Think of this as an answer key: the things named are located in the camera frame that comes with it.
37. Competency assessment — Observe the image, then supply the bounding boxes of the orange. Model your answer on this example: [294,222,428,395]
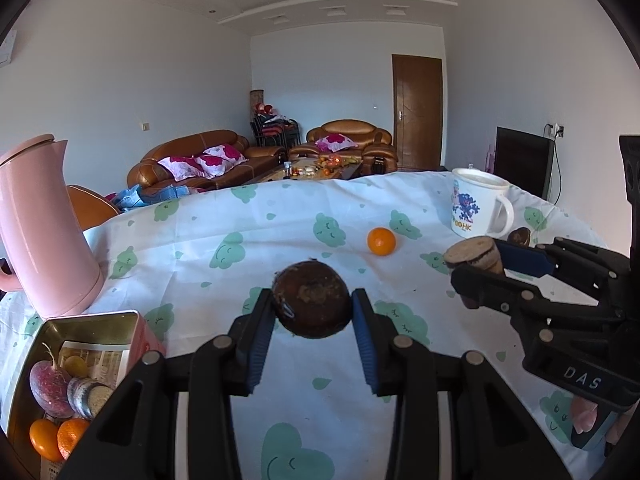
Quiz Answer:
[56,417,92,461]
[367,227,397,257]
[29,419,65,462]

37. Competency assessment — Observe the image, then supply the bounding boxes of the white cartoon-print mug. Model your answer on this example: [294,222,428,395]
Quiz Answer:
[449,166,515,239]

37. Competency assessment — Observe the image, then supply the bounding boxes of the brown leather armchair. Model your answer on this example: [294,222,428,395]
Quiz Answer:
[306,119,399,175]

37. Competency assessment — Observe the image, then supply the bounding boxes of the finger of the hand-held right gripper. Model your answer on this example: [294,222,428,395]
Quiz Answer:
[450,261,627,361]
[492,236,632,311]

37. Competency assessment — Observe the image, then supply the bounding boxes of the white air conditioner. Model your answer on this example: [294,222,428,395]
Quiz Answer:
[0,30,18,68]

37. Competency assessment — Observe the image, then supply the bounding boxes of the black television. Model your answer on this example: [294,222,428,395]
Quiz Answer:
[494,126,555,201]

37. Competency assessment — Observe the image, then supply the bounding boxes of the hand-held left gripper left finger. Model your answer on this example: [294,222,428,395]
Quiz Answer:
[59,287,277,480]

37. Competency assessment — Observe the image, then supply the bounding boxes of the wooden cylinder block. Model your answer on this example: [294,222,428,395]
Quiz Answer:
[443,236,505,275]

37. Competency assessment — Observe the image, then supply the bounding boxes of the brown leather sofa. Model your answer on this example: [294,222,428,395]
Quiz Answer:
[126,129,288,191]

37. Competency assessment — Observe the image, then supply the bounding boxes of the white green-print tablecloth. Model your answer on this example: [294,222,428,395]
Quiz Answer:
[0,170,640,480]

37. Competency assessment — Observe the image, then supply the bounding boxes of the large dark brown round fruit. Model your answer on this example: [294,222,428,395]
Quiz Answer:
[272,259,352,338]

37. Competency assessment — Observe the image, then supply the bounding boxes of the metal tin box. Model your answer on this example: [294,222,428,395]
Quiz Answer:
[0,310,168,480]

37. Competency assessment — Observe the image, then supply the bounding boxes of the purple radish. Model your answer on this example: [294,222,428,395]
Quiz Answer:
[29,342,76,420]

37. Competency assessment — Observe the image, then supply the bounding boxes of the brown wooden door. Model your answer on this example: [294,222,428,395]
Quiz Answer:
[391,54,444,172]

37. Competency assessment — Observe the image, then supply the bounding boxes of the pink electric kettle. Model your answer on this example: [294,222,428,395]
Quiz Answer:
[0,133,106,320]

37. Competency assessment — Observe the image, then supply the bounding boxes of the cluttered coffee table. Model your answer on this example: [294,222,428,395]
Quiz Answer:
[240,155,363,186]

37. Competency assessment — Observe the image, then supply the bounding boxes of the person's right hand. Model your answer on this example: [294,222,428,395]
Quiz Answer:
[571,394,599,436]

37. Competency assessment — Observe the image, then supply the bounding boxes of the yellow round fruit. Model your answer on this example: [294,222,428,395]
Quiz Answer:
[63,355,91,380]

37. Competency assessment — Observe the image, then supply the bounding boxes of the stacked dark chairs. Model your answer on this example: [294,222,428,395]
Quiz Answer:
[250,115,302,148]

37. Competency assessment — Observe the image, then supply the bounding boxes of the printed paper leaflet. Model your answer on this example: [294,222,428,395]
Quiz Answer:
[40,340,135,480]

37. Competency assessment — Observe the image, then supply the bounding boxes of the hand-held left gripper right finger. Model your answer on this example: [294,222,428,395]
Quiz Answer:
[350,288,571,480]

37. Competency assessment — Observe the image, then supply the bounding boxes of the brown leather chair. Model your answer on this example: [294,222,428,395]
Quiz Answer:
[66,185,121,231]

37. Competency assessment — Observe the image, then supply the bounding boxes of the blue clothes pile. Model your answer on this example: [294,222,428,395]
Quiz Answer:
[107,184,193,211]

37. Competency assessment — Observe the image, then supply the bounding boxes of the pink floral cushion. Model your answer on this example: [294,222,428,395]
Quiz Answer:
[195,143,249,178]
[157,156,206,181]
[316,133,353,153]

